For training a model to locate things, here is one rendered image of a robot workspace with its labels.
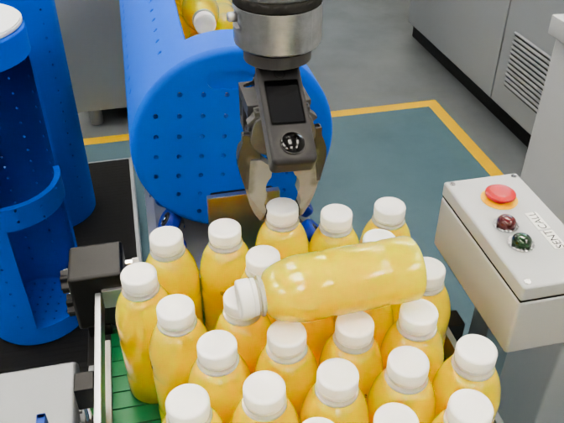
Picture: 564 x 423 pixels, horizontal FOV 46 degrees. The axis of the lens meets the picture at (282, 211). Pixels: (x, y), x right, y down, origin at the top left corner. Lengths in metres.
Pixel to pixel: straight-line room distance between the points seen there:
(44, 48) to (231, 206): 1.31
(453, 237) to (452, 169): 2.13
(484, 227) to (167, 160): 0.43
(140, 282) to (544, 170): 1.04
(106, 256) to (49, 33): 1.31
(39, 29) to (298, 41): 1.50
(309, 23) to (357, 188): 2.15
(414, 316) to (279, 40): 0.30
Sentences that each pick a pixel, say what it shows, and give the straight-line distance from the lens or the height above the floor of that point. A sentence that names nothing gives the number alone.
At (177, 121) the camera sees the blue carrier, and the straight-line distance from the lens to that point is 0.89.
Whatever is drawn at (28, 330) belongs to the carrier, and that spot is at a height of 0.22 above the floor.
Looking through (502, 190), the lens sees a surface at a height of 1.11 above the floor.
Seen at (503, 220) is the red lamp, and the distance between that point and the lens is 0.79.
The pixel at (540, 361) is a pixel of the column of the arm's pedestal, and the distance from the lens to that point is 1.70.
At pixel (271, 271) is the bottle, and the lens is 0.63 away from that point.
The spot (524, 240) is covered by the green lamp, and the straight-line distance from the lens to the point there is 0.76.
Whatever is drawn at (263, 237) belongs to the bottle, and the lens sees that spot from 0.79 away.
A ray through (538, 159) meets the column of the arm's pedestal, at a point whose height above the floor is 0.79.
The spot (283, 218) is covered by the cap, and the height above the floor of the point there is 1.10.
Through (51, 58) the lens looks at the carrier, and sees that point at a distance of 2.15.
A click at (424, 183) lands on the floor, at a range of 2.86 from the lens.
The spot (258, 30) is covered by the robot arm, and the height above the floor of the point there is 1.33.
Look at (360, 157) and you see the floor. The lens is 2.99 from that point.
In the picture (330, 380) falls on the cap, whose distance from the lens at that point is 0.62.
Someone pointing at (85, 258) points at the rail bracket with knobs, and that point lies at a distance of 0.90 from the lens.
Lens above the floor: 1.56
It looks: 36 degrees down
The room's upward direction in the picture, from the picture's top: straight up
